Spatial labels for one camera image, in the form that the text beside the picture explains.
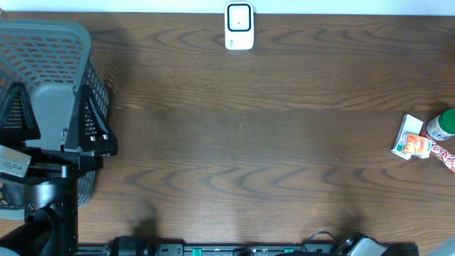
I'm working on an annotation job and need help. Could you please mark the green lid white jar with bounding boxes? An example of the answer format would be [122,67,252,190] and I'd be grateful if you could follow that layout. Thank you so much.
[427,108,455,141]

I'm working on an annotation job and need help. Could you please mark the white green box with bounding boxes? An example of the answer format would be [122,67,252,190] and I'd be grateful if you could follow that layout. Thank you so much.
[391,114,423,160]

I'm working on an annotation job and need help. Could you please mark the white barcode scanner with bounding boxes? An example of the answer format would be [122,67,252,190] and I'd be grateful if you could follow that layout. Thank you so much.
[224,1,255,50]

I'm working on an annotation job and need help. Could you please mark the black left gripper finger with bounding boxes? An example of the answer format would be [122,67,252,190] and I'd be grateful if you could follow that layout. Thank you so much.
[1,82,41,144]
[77,85,118,156]

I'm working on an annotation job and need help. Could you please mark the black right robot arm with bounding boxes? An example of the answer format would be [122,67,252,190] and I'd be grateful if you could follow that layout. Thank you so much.
[333,233,454,256]

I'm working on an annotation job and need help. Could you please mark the dark grey plastic basket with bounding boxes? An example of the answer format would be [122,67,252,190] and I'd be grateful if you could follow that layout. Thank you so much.
[1,18,111,220]

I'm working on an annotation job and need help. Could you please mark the red chocolate bar wrapper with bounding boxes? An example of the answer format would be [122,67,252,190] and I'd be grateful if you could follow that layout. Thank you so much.
[420,132,455,172]

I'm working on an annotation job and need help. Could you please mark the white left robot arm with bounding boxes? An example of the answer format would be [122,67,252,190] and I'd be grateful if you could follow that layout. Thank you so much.
[1,82,118,255]

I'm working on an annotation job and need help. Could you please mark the small orange snack box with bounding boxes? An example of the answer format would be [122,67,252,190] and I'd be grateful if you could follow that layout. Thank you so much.
[401,133,431,159]

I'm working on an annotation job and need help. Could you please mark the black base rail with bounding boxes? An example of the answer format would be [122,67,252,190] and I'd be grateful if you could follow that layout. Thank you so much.
[74,234,420,256]

